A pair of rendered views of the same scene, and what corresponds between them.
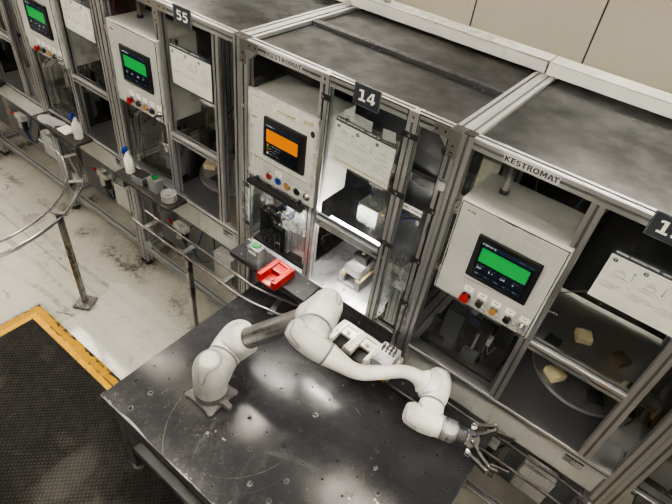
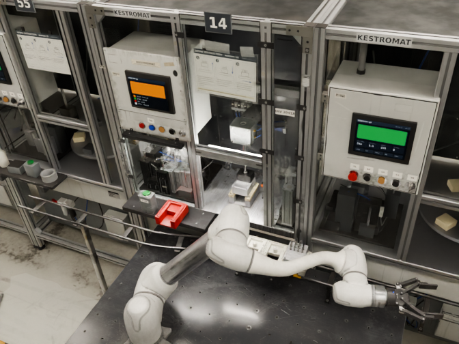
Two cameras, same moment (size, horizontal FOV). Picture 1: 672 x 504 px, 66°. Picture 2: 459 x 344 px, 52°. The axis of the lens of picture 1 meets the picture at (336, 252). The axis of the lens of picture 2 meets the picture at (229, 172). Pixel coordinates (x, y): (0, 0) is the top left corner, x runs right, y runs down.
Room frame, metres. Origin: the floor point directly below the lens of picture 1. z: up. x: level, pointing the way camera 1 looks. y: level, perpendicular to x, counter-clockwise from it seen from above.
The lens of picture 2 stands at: (-0.04, 0.18, 2.70)
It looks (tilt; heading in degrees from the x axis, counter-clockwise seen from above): 37 degrees down; 354
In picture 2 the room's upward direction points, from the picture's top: 4 degrees counter-clockwise
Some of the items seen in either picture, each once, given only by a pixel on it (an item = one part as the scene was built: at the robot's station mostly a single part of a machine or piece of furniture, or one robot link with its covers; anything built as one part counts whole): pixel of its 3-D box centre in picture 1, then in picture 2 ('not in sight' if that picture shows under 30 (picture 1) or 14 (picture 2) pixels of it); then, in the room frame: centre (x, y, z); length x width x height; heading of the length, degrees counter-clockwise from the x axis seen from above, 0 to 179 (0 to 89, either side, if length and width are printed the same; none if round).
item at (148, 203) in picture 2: (257, 253); (149, 200); (2.05, 0.42, 0.97); 0.08 x 0.08 x 0.12; 57
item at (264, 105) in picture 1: (297, 140); (159, 86); (2.19, 0.26, 1.60); 0.42 x 0.29 x 0.46; 57
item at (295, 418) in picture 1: (298, 418); (234, 335); (1.30, 0.06, 0.66); 1.50 x 1.06 x 0.04; 57
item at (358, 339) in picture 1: (364, 352); (274, 257); (1.60, -0.21, 0.84); 0.36 x 0.14 x 0.10; 57
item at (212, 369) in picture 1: (211, 371); (142, 317); (1.36, 0.48, 0.85); 0.18 x 0.16 x 0.22; 164
